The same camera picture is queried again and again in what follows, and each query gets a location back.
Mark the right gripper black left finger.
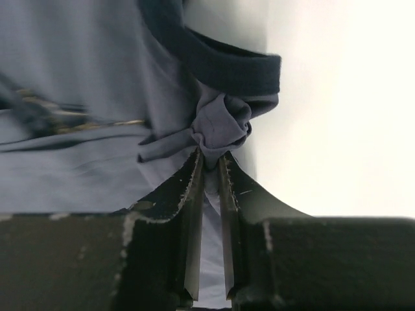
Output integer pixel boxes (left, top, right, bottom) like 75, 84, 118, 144
115, 150, 204, 301

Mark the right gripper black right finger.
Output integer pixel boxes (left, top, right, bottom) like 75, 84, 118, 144
218, 152, 307, 301

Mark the blue tank top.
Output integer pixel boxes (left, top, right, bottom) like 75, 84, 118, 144
1, 1, 281, 310

